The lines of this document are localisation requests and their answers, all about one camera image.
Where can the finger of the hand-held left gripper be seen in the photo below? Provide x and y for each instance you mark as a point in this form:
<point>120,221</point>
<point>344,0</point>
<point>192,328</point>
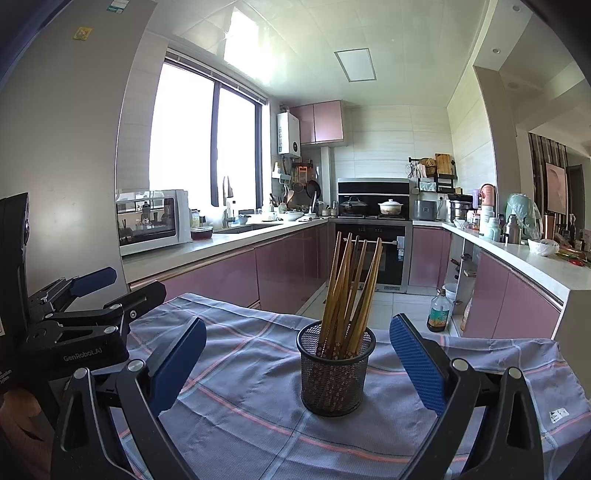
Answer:
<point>94,281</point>
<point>143,297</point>

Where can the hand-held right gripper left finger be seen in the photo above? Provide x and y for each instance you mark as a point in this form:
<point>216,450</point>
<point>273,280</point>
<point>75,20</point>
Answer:
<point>180,364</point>

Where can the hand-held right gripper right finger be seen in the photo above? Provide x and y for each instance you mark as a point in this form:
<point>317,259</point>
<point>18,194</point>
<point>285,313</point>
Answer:
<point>418,360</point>

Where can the black mesh utensil holder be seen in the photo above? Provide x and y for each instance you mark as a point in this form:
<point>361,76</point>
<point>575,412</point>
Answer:
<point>332,392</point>

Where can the bundle of wooden chopsticks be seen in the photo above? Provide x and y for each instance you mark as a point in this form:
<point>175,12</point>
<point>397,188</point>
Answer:
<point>344,295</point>

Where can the person's left forearm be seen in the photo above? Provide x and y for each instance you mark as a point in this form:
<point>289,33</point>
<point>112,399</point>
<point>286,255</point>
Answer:
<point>23,424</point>

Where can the cooking oil bottle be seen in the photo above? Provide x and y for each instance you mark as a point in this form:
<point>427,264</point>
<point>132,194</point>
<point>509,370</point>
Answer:
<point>439,316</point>

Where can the white microwave oven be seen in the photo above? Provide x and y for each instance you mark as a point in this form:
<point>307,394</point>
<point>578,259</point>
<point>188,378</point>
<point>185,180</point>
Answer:
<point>147,221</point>

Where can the grey checked tablecloth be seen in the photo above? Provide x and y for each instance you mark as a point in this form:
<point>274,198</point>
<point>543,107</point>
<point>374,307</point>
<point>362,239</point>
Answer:
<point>258,369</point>

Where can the pink base cabinets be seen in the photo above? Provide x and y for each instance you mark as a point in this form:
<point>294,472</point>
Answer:
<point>489,295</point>
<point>221,277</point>

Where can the dark red lidded bowl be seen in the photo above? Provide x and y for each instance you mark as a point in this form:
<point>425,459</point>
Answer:
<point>202,234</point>

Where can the black integrated stove oven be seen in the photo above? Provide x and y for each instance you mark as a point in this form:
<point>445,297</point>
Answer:
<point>390,272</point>

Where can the steel kitchen sink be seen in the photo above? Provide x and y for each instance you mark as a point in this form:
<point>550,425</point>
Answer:
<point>254,228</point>

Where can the steel kitchen faucet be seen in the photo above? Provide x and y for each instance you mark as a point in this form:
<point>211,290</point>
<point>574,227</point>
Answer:
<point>227,194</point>

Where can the grey refrigerator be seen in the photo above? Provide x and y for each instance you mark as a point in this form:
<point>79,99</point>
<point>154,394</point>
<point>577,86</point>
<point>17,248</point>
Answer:
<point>69,138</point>

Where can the white casserole pot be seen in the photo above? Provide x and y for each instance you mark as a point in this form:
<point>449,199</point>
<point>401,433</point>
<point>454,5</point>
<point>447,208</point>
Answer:
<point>392,207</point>

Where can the steel steamer pot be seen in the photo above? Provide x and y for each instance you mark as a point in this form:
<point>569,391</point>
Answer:
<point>461,207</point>

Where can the steel vacuum flask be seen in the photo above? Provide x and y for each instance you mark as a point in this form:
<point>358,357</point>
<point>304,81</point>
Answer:
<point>513,230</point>

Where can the black pot with glass lid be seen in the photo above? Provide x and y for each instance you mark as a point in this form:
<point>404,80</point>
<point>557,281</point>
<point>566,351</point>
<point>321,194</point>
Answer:
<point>353,206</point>

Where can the white plastic bag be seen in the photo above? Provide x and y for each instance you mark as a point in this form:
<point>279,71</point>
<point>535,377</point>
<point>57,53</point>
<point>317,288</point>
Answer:
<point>544,248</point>

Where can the white ceramic bowl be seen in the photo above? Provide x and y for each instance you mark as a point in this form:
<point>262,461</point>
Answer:
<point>294,217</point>

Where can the kitchen window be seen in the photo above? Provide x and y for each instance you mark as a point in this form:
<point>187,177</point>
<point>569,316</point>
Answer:
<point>184,129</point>

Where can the pink thermos jug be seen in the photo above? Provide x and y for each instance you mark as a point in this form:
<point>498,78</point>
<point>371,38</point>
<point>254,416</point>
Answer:
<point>488,198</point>

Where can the green fan in plastic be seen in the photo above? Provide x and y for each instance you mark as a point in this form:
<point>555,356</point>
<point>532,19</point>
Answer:
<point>521,212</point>

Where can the wooden cutting board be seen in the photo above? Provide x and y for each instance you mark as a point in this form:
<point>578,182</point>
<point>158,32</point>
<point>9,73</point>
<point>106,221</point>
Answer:
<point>443,164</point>

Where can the hanging black frying pan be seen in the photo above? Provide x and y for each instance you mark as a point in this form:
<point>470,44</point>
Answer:
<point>313,188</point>

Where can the square ceiling light panel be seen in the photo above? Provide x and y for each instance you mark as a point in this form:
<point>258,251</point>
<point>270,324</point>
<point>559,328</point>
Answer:
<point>355,64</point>

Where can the black wall storage rack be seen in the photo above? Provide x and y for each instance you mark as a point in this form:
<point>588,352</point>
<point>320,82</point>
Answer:
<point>429,184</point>

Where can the white wall water heater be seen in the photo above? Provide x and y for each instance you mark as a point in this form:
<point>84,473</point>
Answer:
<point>288,134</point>

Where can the framed wall picture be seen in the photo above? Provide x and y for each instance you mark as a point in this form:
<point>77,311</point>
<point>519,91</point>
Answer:
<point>556,189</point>

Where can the dark striped wall panel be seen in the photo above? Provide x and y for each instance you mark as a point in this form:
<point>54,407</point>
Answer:
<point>536,157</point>

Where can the pink wall cabinet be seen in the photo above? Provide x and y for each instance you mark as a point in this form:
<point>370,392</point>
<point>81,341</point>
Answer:
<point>323,122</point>

